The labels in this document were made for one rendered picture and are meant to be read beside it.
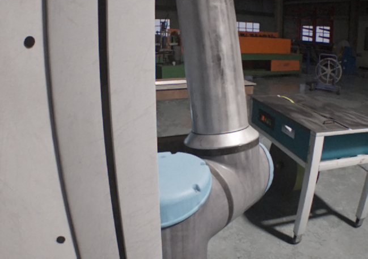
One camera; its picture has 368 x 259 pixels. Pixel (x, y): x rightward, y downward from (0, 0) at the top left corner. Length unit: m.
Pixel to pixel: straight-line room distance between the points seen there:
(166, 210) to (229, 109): 0.22
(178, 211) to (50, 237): 0.21
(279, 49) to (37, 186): 8.57
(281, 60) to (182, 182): 8.42
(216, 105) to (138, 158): 0.31
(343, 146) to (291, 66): 7.41
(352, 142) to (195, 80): 1.41
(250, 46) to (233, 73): 7.51
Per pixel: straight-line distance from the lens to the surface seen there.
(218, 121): 0.53
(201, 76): 0.53
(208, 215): 0.47
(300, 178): 2.14
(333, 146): 1.74
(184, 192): 0.42
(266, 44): 8.38
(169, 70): 6.19
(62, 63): 0.21
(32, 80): 0.22
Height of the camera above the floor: 1.20
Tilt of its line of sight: 17 degrees down
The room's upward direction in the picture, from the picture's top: straight up
